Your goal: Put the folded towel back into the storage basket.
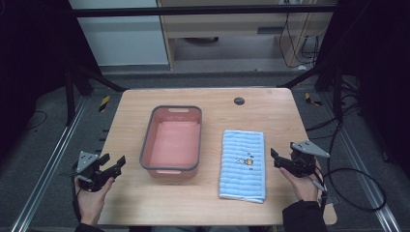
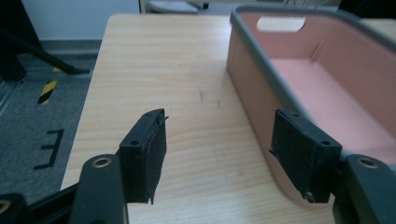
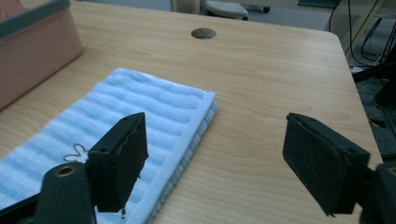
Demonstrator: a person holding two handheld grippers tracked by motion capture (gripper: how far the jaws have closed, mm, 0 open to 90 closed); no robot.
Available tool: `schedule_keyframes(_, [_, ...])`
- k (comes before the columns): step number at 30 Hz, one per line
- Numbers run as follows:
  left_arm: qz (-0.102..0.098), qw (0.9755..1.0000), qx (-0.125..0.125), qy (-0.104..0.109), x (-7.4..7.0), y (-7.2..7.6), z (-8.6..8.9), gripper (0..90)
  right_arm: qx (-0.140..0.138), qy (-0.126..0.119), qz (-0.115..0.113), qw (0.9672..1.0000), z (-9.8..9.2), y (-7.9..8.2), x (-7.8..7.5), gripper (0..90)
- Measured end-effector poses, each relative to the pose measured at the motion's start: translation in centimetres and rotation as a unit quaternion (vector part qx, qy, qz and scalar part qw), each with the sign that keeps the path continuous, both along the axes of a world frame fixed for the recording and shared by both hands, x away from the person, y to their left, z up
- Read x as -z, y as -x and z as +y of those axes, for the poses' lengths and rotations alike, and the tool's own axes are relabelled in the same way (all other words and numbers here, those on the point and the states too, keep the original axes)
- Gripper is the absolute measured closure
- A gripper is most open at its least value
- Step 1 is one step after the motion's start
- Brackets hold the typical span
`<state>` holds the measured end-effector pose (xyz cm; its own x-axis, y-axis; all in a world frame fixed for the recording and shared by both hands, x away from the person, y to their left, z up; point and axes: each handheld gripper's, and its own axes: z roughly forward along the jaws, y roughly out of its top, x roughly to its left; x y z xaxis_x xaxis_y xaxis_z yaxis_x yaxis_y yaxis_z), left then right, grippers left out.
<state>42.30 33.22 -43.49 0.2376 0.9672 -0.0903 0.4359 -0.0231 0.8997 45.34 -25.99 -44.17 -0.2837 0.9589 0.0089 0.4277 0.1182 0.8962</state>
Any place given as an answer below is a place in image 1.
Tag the aluminium floor rail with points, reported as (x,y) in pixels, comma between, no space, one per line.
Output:
(366,184)
(48,167)

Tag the pink basin with grey rim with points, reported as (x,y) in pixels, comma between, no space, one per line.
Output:
(174,145)

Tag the blue striped towel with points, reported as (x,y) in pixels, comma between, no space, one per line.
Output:
(242,174)

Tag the black metal stand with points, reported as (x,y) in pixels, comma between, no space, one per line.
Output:
(69,96)
(337,93)

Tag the person's right hand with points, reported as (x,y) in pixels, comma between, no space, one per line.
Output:
(303,188)

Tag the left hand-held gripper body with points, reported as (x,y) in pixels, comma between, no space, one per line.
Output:
(86,160)

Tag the person's left hand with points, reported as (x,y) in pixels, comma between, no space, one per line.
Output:
(92,203)

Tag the black horizontal frame bar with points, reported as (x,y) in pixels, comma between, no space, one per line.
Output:
(193,11)

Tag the light wooden desk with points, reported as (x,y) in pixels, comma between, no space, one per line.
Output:
(225,27)

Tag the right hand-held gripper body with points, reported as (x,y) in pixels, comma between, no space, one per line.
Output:
(303,162)

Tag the white cabinet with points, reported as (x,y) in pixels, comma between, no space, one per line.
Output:
(122,35)

